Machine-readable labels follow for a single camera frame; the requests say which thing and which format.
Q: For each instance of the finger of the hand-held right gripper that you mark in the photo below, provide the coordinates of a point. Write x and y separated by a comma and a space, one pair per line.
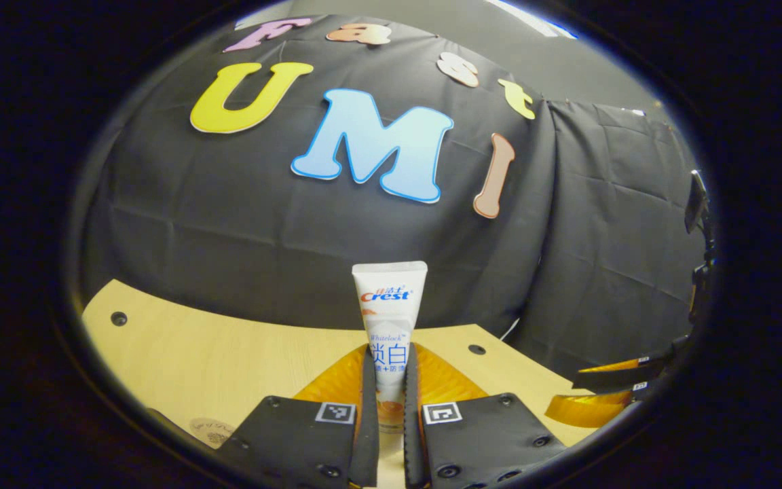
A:
588, 411
618, 377

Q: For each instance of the black backdrop cloth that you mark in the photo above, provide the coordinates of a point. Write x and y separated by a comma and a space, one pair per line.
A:
228, 224

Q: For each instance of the white toothpaste tube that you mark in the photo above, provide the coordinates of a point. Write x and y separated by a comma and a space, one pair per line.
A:
389, 319

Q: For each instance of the round wooden coaster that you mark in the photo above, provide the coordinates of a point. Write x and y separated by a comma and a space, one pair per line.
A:
211, 431

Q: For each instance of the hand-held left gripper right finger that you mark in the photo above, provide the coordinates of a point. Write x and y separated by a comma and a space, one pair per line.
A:
413, 435

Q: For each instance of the wooden desktop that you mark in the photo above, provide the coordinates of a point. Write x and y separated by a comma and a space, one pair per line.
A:
214, 360

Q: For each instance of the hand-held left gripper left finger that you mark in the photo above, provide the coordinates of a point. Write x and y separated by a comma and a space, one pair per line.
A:
368, 435

